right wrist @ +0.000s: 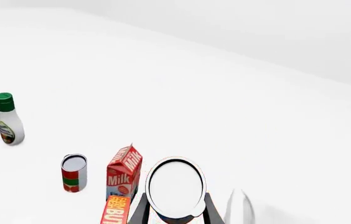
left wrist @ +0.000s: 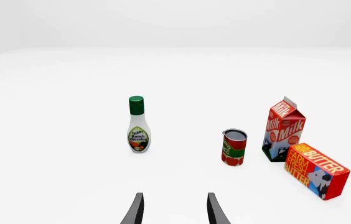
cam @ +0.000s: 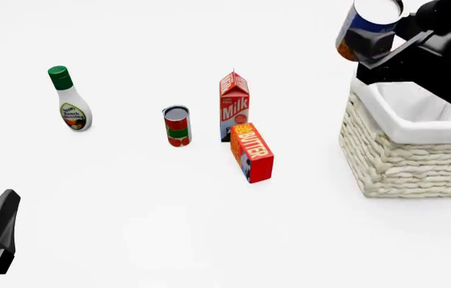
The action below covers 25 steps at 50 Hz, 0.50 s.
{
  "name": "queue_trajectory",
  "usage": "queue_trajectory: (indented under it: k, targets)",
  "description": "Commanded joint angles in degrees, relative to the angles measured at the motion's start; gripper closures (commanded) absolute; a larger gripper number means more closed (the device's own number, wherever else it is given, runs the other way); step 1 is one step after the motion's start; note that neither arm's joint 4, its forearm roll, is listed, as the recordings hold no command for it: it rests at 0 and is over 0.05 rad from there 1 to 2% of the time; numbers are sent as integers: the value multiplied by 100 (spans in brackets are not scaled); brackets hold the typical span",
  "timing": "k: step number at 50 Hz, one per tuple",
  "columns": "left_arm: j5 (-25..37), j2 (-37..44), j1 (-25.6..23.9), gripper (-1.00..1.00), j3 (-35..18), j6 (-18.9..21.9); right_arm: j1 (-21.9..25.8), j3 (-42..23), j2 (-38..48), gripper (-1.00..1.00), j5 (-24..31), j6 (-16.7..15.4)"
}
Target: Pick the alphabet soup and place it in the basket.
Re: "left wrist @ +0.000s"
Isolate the red milk carton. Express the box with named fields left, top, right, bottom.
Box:
left=261, top=95, right=307, bottom=163

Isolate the red butter box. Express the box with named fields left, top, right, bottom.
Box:
left=283, top=142, right=351, bottom=202

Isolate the white ranch dressing bottle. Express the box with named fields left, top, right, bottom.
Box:
left=127, top=95, right=152, bottom=154

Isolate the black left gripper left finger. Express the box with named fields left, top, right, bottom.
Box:
left=119, top=192, right=144, bottom=224

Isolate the red tomato sauce tin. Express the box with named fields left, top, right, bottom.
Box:
left=220, top=128, right=248, bottom=167

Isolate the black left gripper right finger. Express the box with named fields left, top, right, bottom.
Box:
left=207, top=192, right=232, bottom=224

